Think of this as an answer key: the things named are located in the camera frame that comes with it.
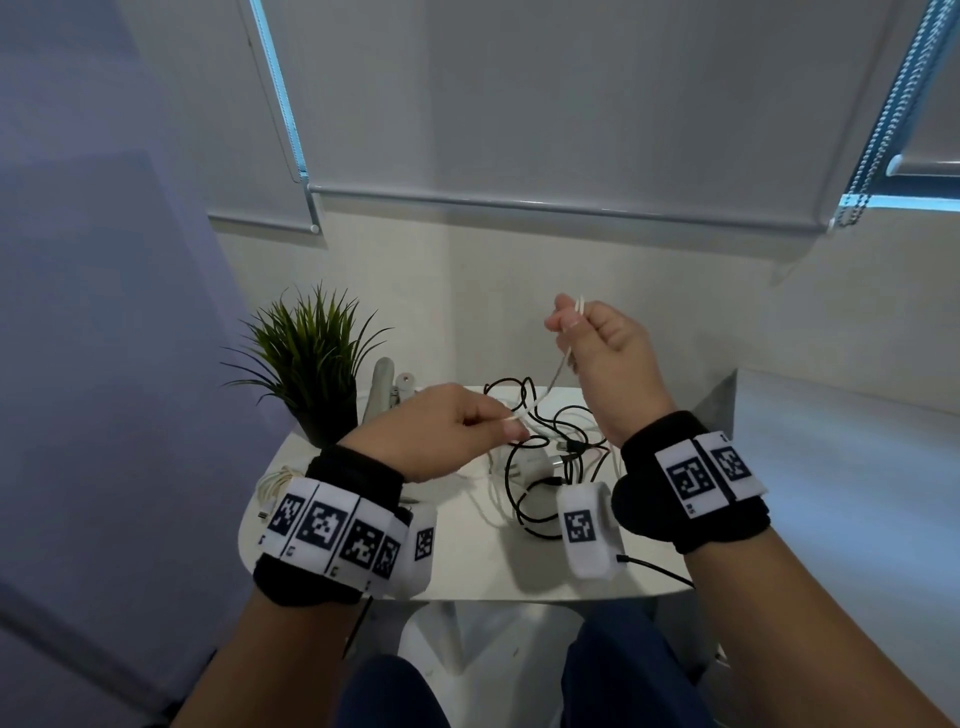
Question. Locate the person's right hand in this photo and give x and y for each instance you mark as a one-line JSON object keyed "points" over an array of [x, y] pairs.
{"points": [[622, 367]]}

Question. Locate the person's left hand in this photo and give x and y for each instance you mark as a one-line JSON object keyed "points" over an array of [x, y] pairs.
{"points": [[435, 435]]}

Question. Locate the person's right forearm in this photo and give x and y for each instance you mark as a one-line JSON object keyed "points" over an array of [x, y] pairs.
{"points": [[810, 637]]}

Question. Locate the person's left forearm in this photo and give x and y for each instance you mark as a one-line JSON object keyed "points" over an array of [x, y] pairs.
{"points": [[270, 660]]}

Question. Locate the person's left leg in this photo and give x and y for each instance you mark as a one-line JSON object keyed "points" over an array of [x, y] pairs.
{"points": [[390, 697]]}

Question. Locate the person's leg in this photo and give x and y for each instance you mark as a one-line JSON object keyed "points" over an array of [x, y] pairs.
{"points": [[390, 697], [630, 675]]}

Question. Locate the person's right leg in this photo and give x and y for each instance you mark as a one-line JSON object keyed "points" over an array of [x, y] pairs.
{"points": [[630, 675]]}

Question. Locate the small white gadget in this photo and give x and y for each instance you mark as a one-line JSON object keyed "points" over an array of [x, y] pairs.
{"points": [[405, 384]]}

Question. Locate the grey oblong device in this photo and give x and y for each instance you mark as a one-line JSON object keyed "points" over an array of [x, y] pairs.
{"points": [[379, 390]]}

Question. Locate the green plant in black pot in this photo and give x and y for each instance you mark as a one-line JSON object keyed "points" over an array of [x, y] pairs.
{"points": [[326, 420]]}

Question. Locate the white charger adapter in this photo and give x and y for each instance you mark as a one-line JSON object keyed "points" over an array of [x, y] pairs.
{"points": [[540, 469]]}

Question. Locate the black wristband with marker tags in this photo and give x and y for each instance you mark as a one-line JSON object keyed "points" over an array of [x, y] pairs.
{"points": [[330, 525], [690, 487]]}

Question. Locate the wide white roller blind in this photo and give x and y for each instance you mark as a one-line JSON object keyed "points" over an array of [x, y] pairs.
{"points": [[585, 90]]}

